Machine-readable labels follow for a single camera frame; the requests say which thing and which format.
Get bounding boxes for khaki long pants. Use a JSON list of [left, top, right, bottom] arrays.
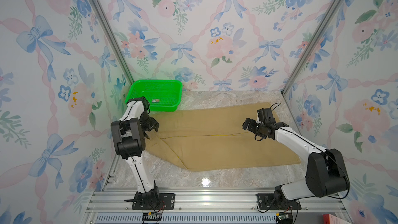
[[146, 102, 301, 172]]

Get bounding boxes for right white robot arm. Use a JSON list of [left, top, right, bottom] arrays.
[[243, 118, 351, 208]]

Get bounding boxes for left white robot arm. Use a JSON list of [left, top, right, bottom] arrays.
[[110, 97, 161, 209]]

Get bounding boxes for green plastic basket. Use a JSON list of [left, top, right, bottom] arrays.
[[125, 79, 183, 112]]

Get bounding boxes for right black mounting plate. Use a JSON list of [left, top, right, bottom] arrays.
[[256, 194, 302, 212]]

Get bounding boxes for black mounting plate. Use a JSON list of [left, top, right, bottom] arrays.
[[256, 194, 302, 212], [132, 193, 176, 211]]

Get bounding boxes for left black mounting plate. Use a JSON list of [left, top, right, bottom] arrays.
[[132, 193, 176, 211]]

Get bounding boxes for green circuit board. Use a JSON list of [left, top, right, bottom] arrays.
[[276, 213, 294, 224]]

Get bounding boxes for black connector block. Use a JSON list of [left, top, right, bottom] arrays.
[[141, 212, 163, 224]]

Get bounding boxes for red box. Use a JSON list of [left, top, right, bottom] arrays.
[[323, 214, 351, 224]]

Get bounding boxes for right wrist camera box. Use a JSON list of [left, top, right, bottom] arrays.
[[257, 108, 276, 124]]

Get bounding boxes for right aluminium corner post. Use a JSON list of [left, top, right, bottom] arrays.
[[282, 0, 344, 97]]

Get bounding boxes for aluminium corner post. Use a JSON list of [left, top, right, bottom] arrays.
[[89, 0, 134, 85], [282, 0, 344, 97]]

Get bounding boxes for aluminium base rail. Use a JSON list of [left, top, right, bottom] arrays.
[[79, 187, 352, 224]]

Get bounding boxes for left aluminium corner post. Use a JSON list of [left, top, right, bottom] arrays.
[[89, 0, 134, 85]]

